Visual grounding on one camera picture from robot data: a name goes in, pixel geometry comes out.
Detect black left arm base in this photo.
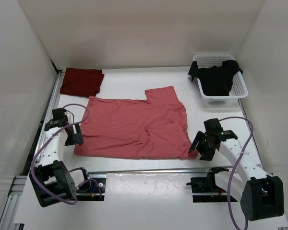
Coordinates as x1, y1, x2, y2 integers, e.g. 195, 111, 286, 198
69, 167, 106, 201

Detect black t shirt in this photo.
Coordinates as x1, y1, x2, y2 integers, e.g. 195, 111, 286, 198
188, 60, 243, 96

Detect white plastic laundry basket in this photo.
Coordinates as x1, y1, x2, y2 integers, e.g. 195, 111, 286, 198
188, 54, 248, 104

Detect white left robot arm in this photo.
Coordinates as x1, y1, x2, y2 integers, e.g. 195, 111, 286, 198
29, 108, 91, 207

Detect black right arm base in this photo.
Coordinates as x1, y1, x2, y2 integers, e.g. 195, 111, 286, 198
186, 167, 231, 203

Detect pink t shirt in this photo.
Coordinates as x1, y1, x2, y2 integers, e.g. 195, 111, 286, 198
73, 86, 197, 160

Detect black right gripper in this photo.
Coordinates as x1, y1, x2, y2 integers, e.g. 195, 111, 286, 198
188, 130, 216, 161

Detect aluminium left frame profile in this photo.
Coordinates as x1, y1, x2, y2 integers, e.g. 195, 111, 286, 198
0, 70, 66, 230

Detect dark red t shirt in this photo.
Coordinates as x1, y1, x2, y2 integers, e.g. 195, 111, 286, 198
60, 68, 104, 98

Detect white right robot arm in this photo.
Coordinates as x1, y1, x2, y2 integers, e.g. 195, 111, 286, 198
187, 118, 285, 222

